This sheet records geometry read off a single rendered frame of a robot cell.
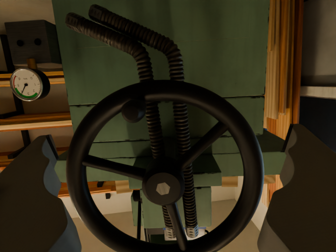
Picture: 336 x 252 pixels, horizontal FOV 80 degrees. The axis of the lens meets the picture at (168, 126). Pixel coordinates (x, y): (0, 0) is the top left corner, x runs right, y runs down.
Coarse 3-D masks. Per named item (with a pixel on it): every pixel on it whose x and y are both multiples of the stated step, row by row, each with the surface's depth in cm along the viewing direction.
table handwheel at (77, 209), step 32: (128, 96) 26; (160, 96) 26; (192, 96) 26; (96, 128) 27; (224, 128) 27; (96, 160) 29; (160, 160) 29; (192, 160) 29; (256, 160) 27; (160, 192) 28; (256, 192) 28; (96, 224) 31; (224, 224) 31
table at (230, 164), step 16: (272, 144) 51; (64, 160) 49; (112, 160) 48; (128, 160) 48; (144, 160) 46; (208, 160) 44; (224, 160) 48; (240, 160) 47; (272, 160) 47; (64, 176) 50; (96, 176) 49; (112, 176) 49; (208, 176) 38
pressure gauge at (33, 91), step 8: (32, 64) 40; (16, 72) 38; (24, 72) 38; (32, 72) 38; (40, 72) 40; (16, 80) 39; (24, 80) 38; (32, 80) 38; (40, 80) 38; (48, 80) 41; (16, 88) 39; (24, 88) 39; (32, 88) 39; (40, 88) 38; (48, 88) 41; (24, 96) 39; (32, 96) 39; (40, 96) 40
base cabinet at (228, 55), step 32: (64, 0) 41; (96, 0) 41; (128, 0) 40; (160, 0) 40; (192, 0) 40; (224, 0) 40; (256, 0) 40; (64, 32) 42; (160, 32) 42; (192, 32) 41; (224, 32) 41; (256, 32) 41; (64, 64) 44; (96, 64) 44; (128, 64) 43; (160, 64) 43; (192, 64) 43; (224, 64) 43; (256, 64) 43; (96, 96) 45; (224, 96) 44
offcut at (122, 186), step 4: (116, 180) 51; (120, 180) 51; (124, 180) 51; (116, 184) 51; (120, 184) 51; (124, 184) 51; (128, 184) 51; (116, 188) 51; (120, 188) 51; (124, 188) 52; (128, 188) 52; (116, 192) 51; (120, 192) 52; (124, 192) 52
